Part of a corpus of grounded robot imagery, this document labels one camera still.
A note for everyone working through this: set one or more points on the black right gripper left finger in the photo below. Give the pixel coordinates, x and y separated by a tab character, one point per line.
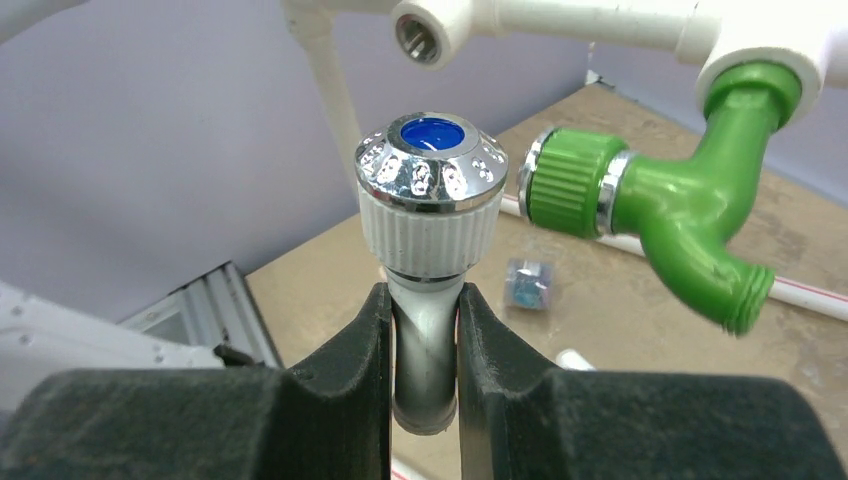
326	417

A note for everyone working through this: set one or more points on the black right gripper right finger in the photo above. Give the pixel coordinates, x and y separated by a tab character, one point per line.
523	417

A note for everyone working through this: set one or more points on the white faucet chrome knob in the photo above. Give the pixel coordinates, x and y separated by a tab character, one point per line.
430	187

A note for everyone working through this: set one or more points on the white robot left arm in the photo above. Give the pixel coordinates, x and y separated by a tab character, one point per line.
40	338

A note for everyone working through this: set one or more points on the small clear blue box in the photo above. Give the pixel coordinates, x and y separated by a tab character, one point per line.
528	284

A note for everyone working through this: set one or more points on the green faucet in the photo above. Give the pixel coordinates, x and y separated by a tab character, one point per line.
683	212

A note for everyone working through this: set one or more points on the aluminium table frame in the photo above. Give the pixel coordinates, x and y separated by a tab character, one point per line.
216	311

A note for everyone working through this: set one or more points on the white PVC pipe frame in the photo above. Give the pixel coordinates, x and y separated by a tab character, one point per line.
146	143

